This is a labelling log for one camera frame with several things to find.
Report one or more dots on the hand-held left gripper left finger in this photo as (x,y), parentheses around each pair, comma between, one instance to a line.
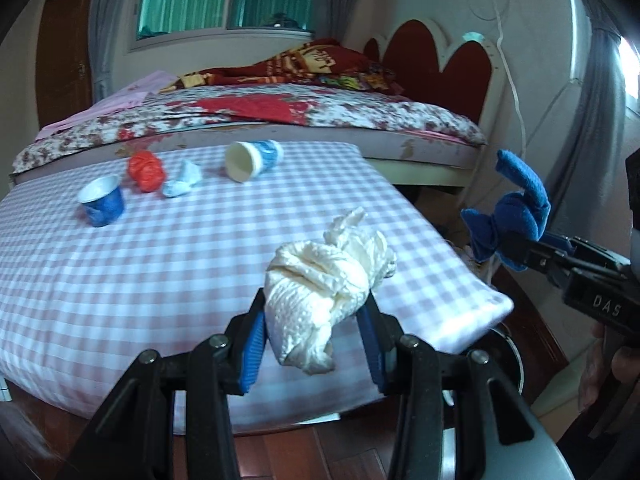
(252,355)

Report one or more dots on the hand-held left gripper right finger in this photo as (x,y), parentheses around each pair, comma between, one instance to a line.
(372,345)

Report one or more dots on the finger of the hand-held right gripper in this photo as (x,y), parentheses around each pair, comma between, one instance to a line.
(530,257)
(590,252)

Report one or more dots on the blue cloth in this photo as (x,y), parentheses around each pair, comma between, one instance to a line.
(520,210)

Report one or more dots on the white paper towel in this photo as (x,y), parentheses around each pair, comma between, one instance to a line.
(310,280)

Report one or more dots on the black bucket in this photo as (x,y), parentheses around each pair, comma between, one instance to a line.
(511,360)

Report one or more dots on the white blue tissue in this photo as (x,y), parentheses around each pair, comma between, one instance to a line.
(182,182)

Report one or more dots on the blue and white paper cup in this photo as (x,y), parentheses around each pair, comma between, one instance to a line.
(260,157)

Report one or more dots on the small blue cup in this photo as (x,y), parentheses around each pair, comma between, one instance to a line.
(105,207)

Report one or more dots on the orange plastic bag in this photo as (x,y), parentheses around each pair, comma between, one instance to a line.
(146,170)

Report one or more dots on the person's right hand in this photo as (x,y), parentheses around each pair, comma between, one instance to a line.
(597,375)

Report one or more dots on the checked tablecloth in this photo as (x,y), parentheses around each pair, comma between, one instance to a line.
(150,285)

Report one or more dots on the floral mattress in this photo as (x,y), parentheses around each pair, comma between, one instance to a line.
(425,152)

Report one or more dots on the bright side window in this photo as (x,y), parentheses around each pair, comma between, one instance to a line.
(631,75)

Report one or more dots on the bed with red headboard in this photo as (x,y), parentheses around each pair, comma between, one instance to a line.
(425,55)

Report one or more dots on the floral quilt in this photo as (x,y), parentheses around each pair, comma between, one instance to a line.
(350,110)

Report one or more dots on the colourful patterned pillow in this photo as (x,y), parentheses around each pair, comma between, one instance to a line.
(360,81)

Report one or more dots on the pink bed sheet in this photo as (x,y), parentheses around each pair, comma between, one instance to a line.
(130,95)

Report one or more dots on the red patterned blanket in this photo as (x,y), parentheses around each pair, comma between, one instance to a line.
(300,60)

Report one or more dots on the brown wooden door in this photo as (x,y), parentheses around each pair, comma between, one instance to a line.
(60,60)

